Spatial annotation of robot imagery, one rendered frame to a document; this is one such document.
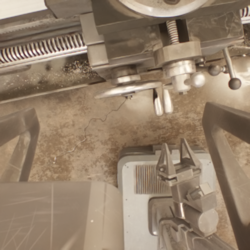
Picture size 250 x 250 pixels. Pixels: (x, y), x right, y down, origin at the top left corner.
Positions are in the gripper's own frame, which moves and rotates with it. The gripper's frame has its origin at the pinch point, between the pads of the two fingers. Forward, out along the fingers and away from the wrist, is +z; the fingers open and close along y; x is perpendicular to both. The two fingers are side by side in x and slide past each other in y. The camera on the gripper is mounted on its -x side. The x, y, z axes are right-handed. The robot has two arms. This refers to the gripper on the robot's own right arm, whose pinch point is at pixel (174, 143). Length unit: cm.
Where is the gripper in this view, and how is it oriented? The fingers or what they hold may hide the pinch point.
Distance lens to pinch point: 58.2
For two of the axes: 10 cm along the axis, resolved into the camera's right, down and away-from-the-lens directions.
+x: -3.6, -0.4, 9.3
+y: -9.1, 2.2, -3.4
